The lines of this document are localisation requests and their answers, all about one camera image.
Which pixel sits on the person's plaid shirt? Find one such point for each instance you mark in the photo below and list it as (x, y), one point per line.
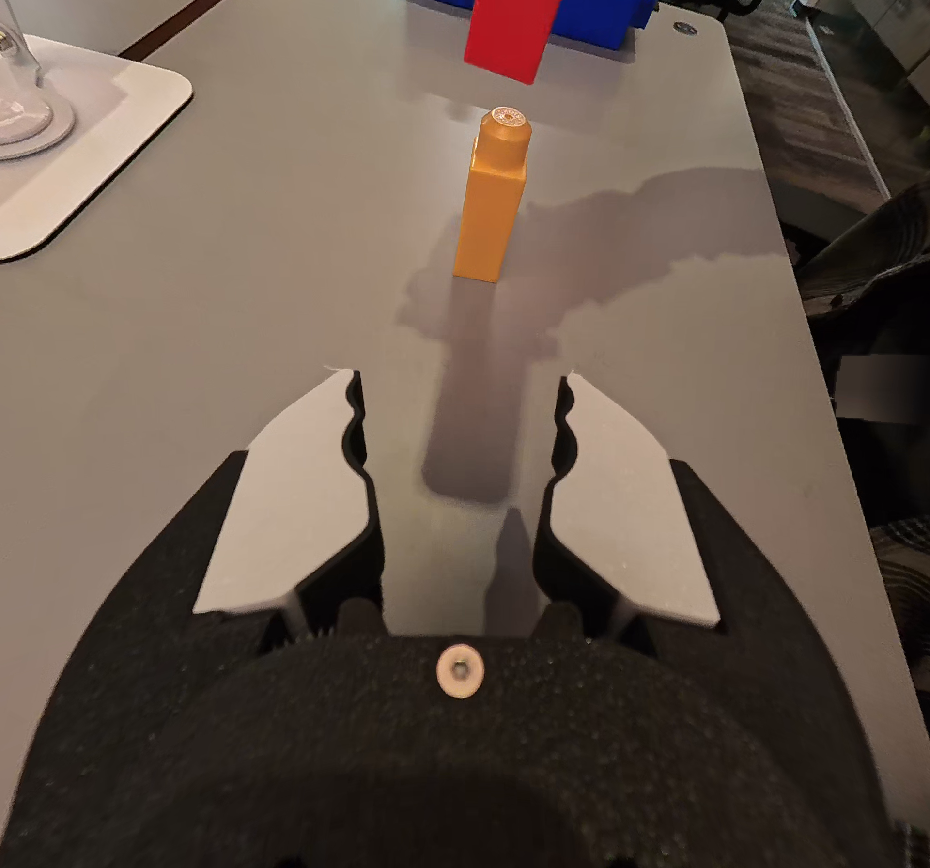
(872, 265)

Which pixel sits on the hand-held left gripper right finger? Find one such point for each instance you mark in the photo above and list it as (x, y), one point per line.
(625, 526)

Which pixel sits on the white monitor stand base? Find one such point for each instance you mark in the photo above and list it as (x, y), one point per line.
(109, 134)

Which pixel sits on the round table grommet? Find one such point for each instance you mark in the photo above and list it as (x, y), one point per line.
(684, 28)

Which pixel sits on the red mega block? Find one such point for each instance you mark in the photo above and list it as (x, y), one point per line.
(516, 10)

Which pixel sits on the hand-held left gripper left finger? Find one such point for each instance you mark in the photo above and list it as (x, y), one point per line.
(290, 512)

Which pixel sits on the white monitor stand neck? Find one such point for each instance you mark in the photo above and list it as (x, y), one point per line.
(25, 112)

